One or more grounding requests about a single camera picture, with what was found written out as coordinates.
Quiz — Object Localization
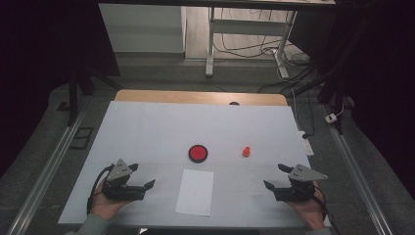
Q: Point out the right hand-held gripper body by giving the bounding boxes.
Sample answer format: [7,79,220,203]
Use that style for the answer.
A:
[273,164,329,203]

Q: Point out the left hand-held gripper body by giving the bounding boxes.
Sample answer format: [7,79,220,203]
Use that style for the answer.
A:
[102,159,146,202]

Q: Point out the person's left hand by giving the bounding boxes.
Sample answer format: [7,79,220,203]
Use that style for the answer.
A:
[90,181,131,220]

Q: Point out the person's right hand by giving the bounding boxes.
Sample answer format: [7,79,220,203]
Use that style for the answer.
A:
[287,182,327,230]

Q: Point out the white power strip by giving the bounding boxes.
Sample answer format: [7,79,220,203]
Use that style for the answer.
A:
[299,130,315,158]

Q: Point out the small white paper sheet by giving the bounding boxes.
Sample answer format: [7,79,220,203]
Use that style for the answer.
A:
[175,168,215,217]

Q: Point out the black floor socket plate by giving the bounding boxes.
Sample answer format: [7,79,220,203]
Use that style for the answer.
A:
[69,126,95,151]

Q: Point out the large white paper mat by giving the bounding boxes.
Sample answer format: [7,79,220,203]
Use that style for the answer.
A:
[58,100,332,229]

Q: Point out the round red ink pad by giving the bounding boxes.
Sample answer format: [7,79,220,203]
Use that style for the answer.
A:
[188,144,209,164]

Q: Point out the black metal stand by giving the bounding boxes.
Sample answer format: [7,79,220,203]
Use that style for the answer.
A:
[66,58,124,127]
[287,63,355,135]

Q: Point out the black curtain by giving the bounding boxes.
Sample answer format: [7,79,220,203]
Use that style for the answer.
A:
[288,0,415,202]
[0,0,121,179]

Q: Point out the white cabinet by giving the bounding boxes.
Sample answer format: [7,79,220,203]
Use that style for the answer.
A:
[98,3,187,54]

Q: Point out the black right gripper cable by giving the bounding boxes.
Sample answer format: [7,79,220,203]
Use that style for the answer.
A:
[312,185,328,221]

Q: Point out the aluminium rail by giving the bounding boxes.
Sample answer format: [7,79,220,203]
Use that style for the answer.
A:
[6,97,92,235]
[320,103,394,235]

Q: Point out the black floor cables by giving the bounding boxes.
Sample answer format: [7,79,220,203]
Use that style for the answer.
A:
[212,8,316,138]

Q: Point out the white metal desk frame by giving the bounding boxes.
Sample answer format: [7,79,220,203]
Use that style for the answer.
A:
[205,6,299,80]

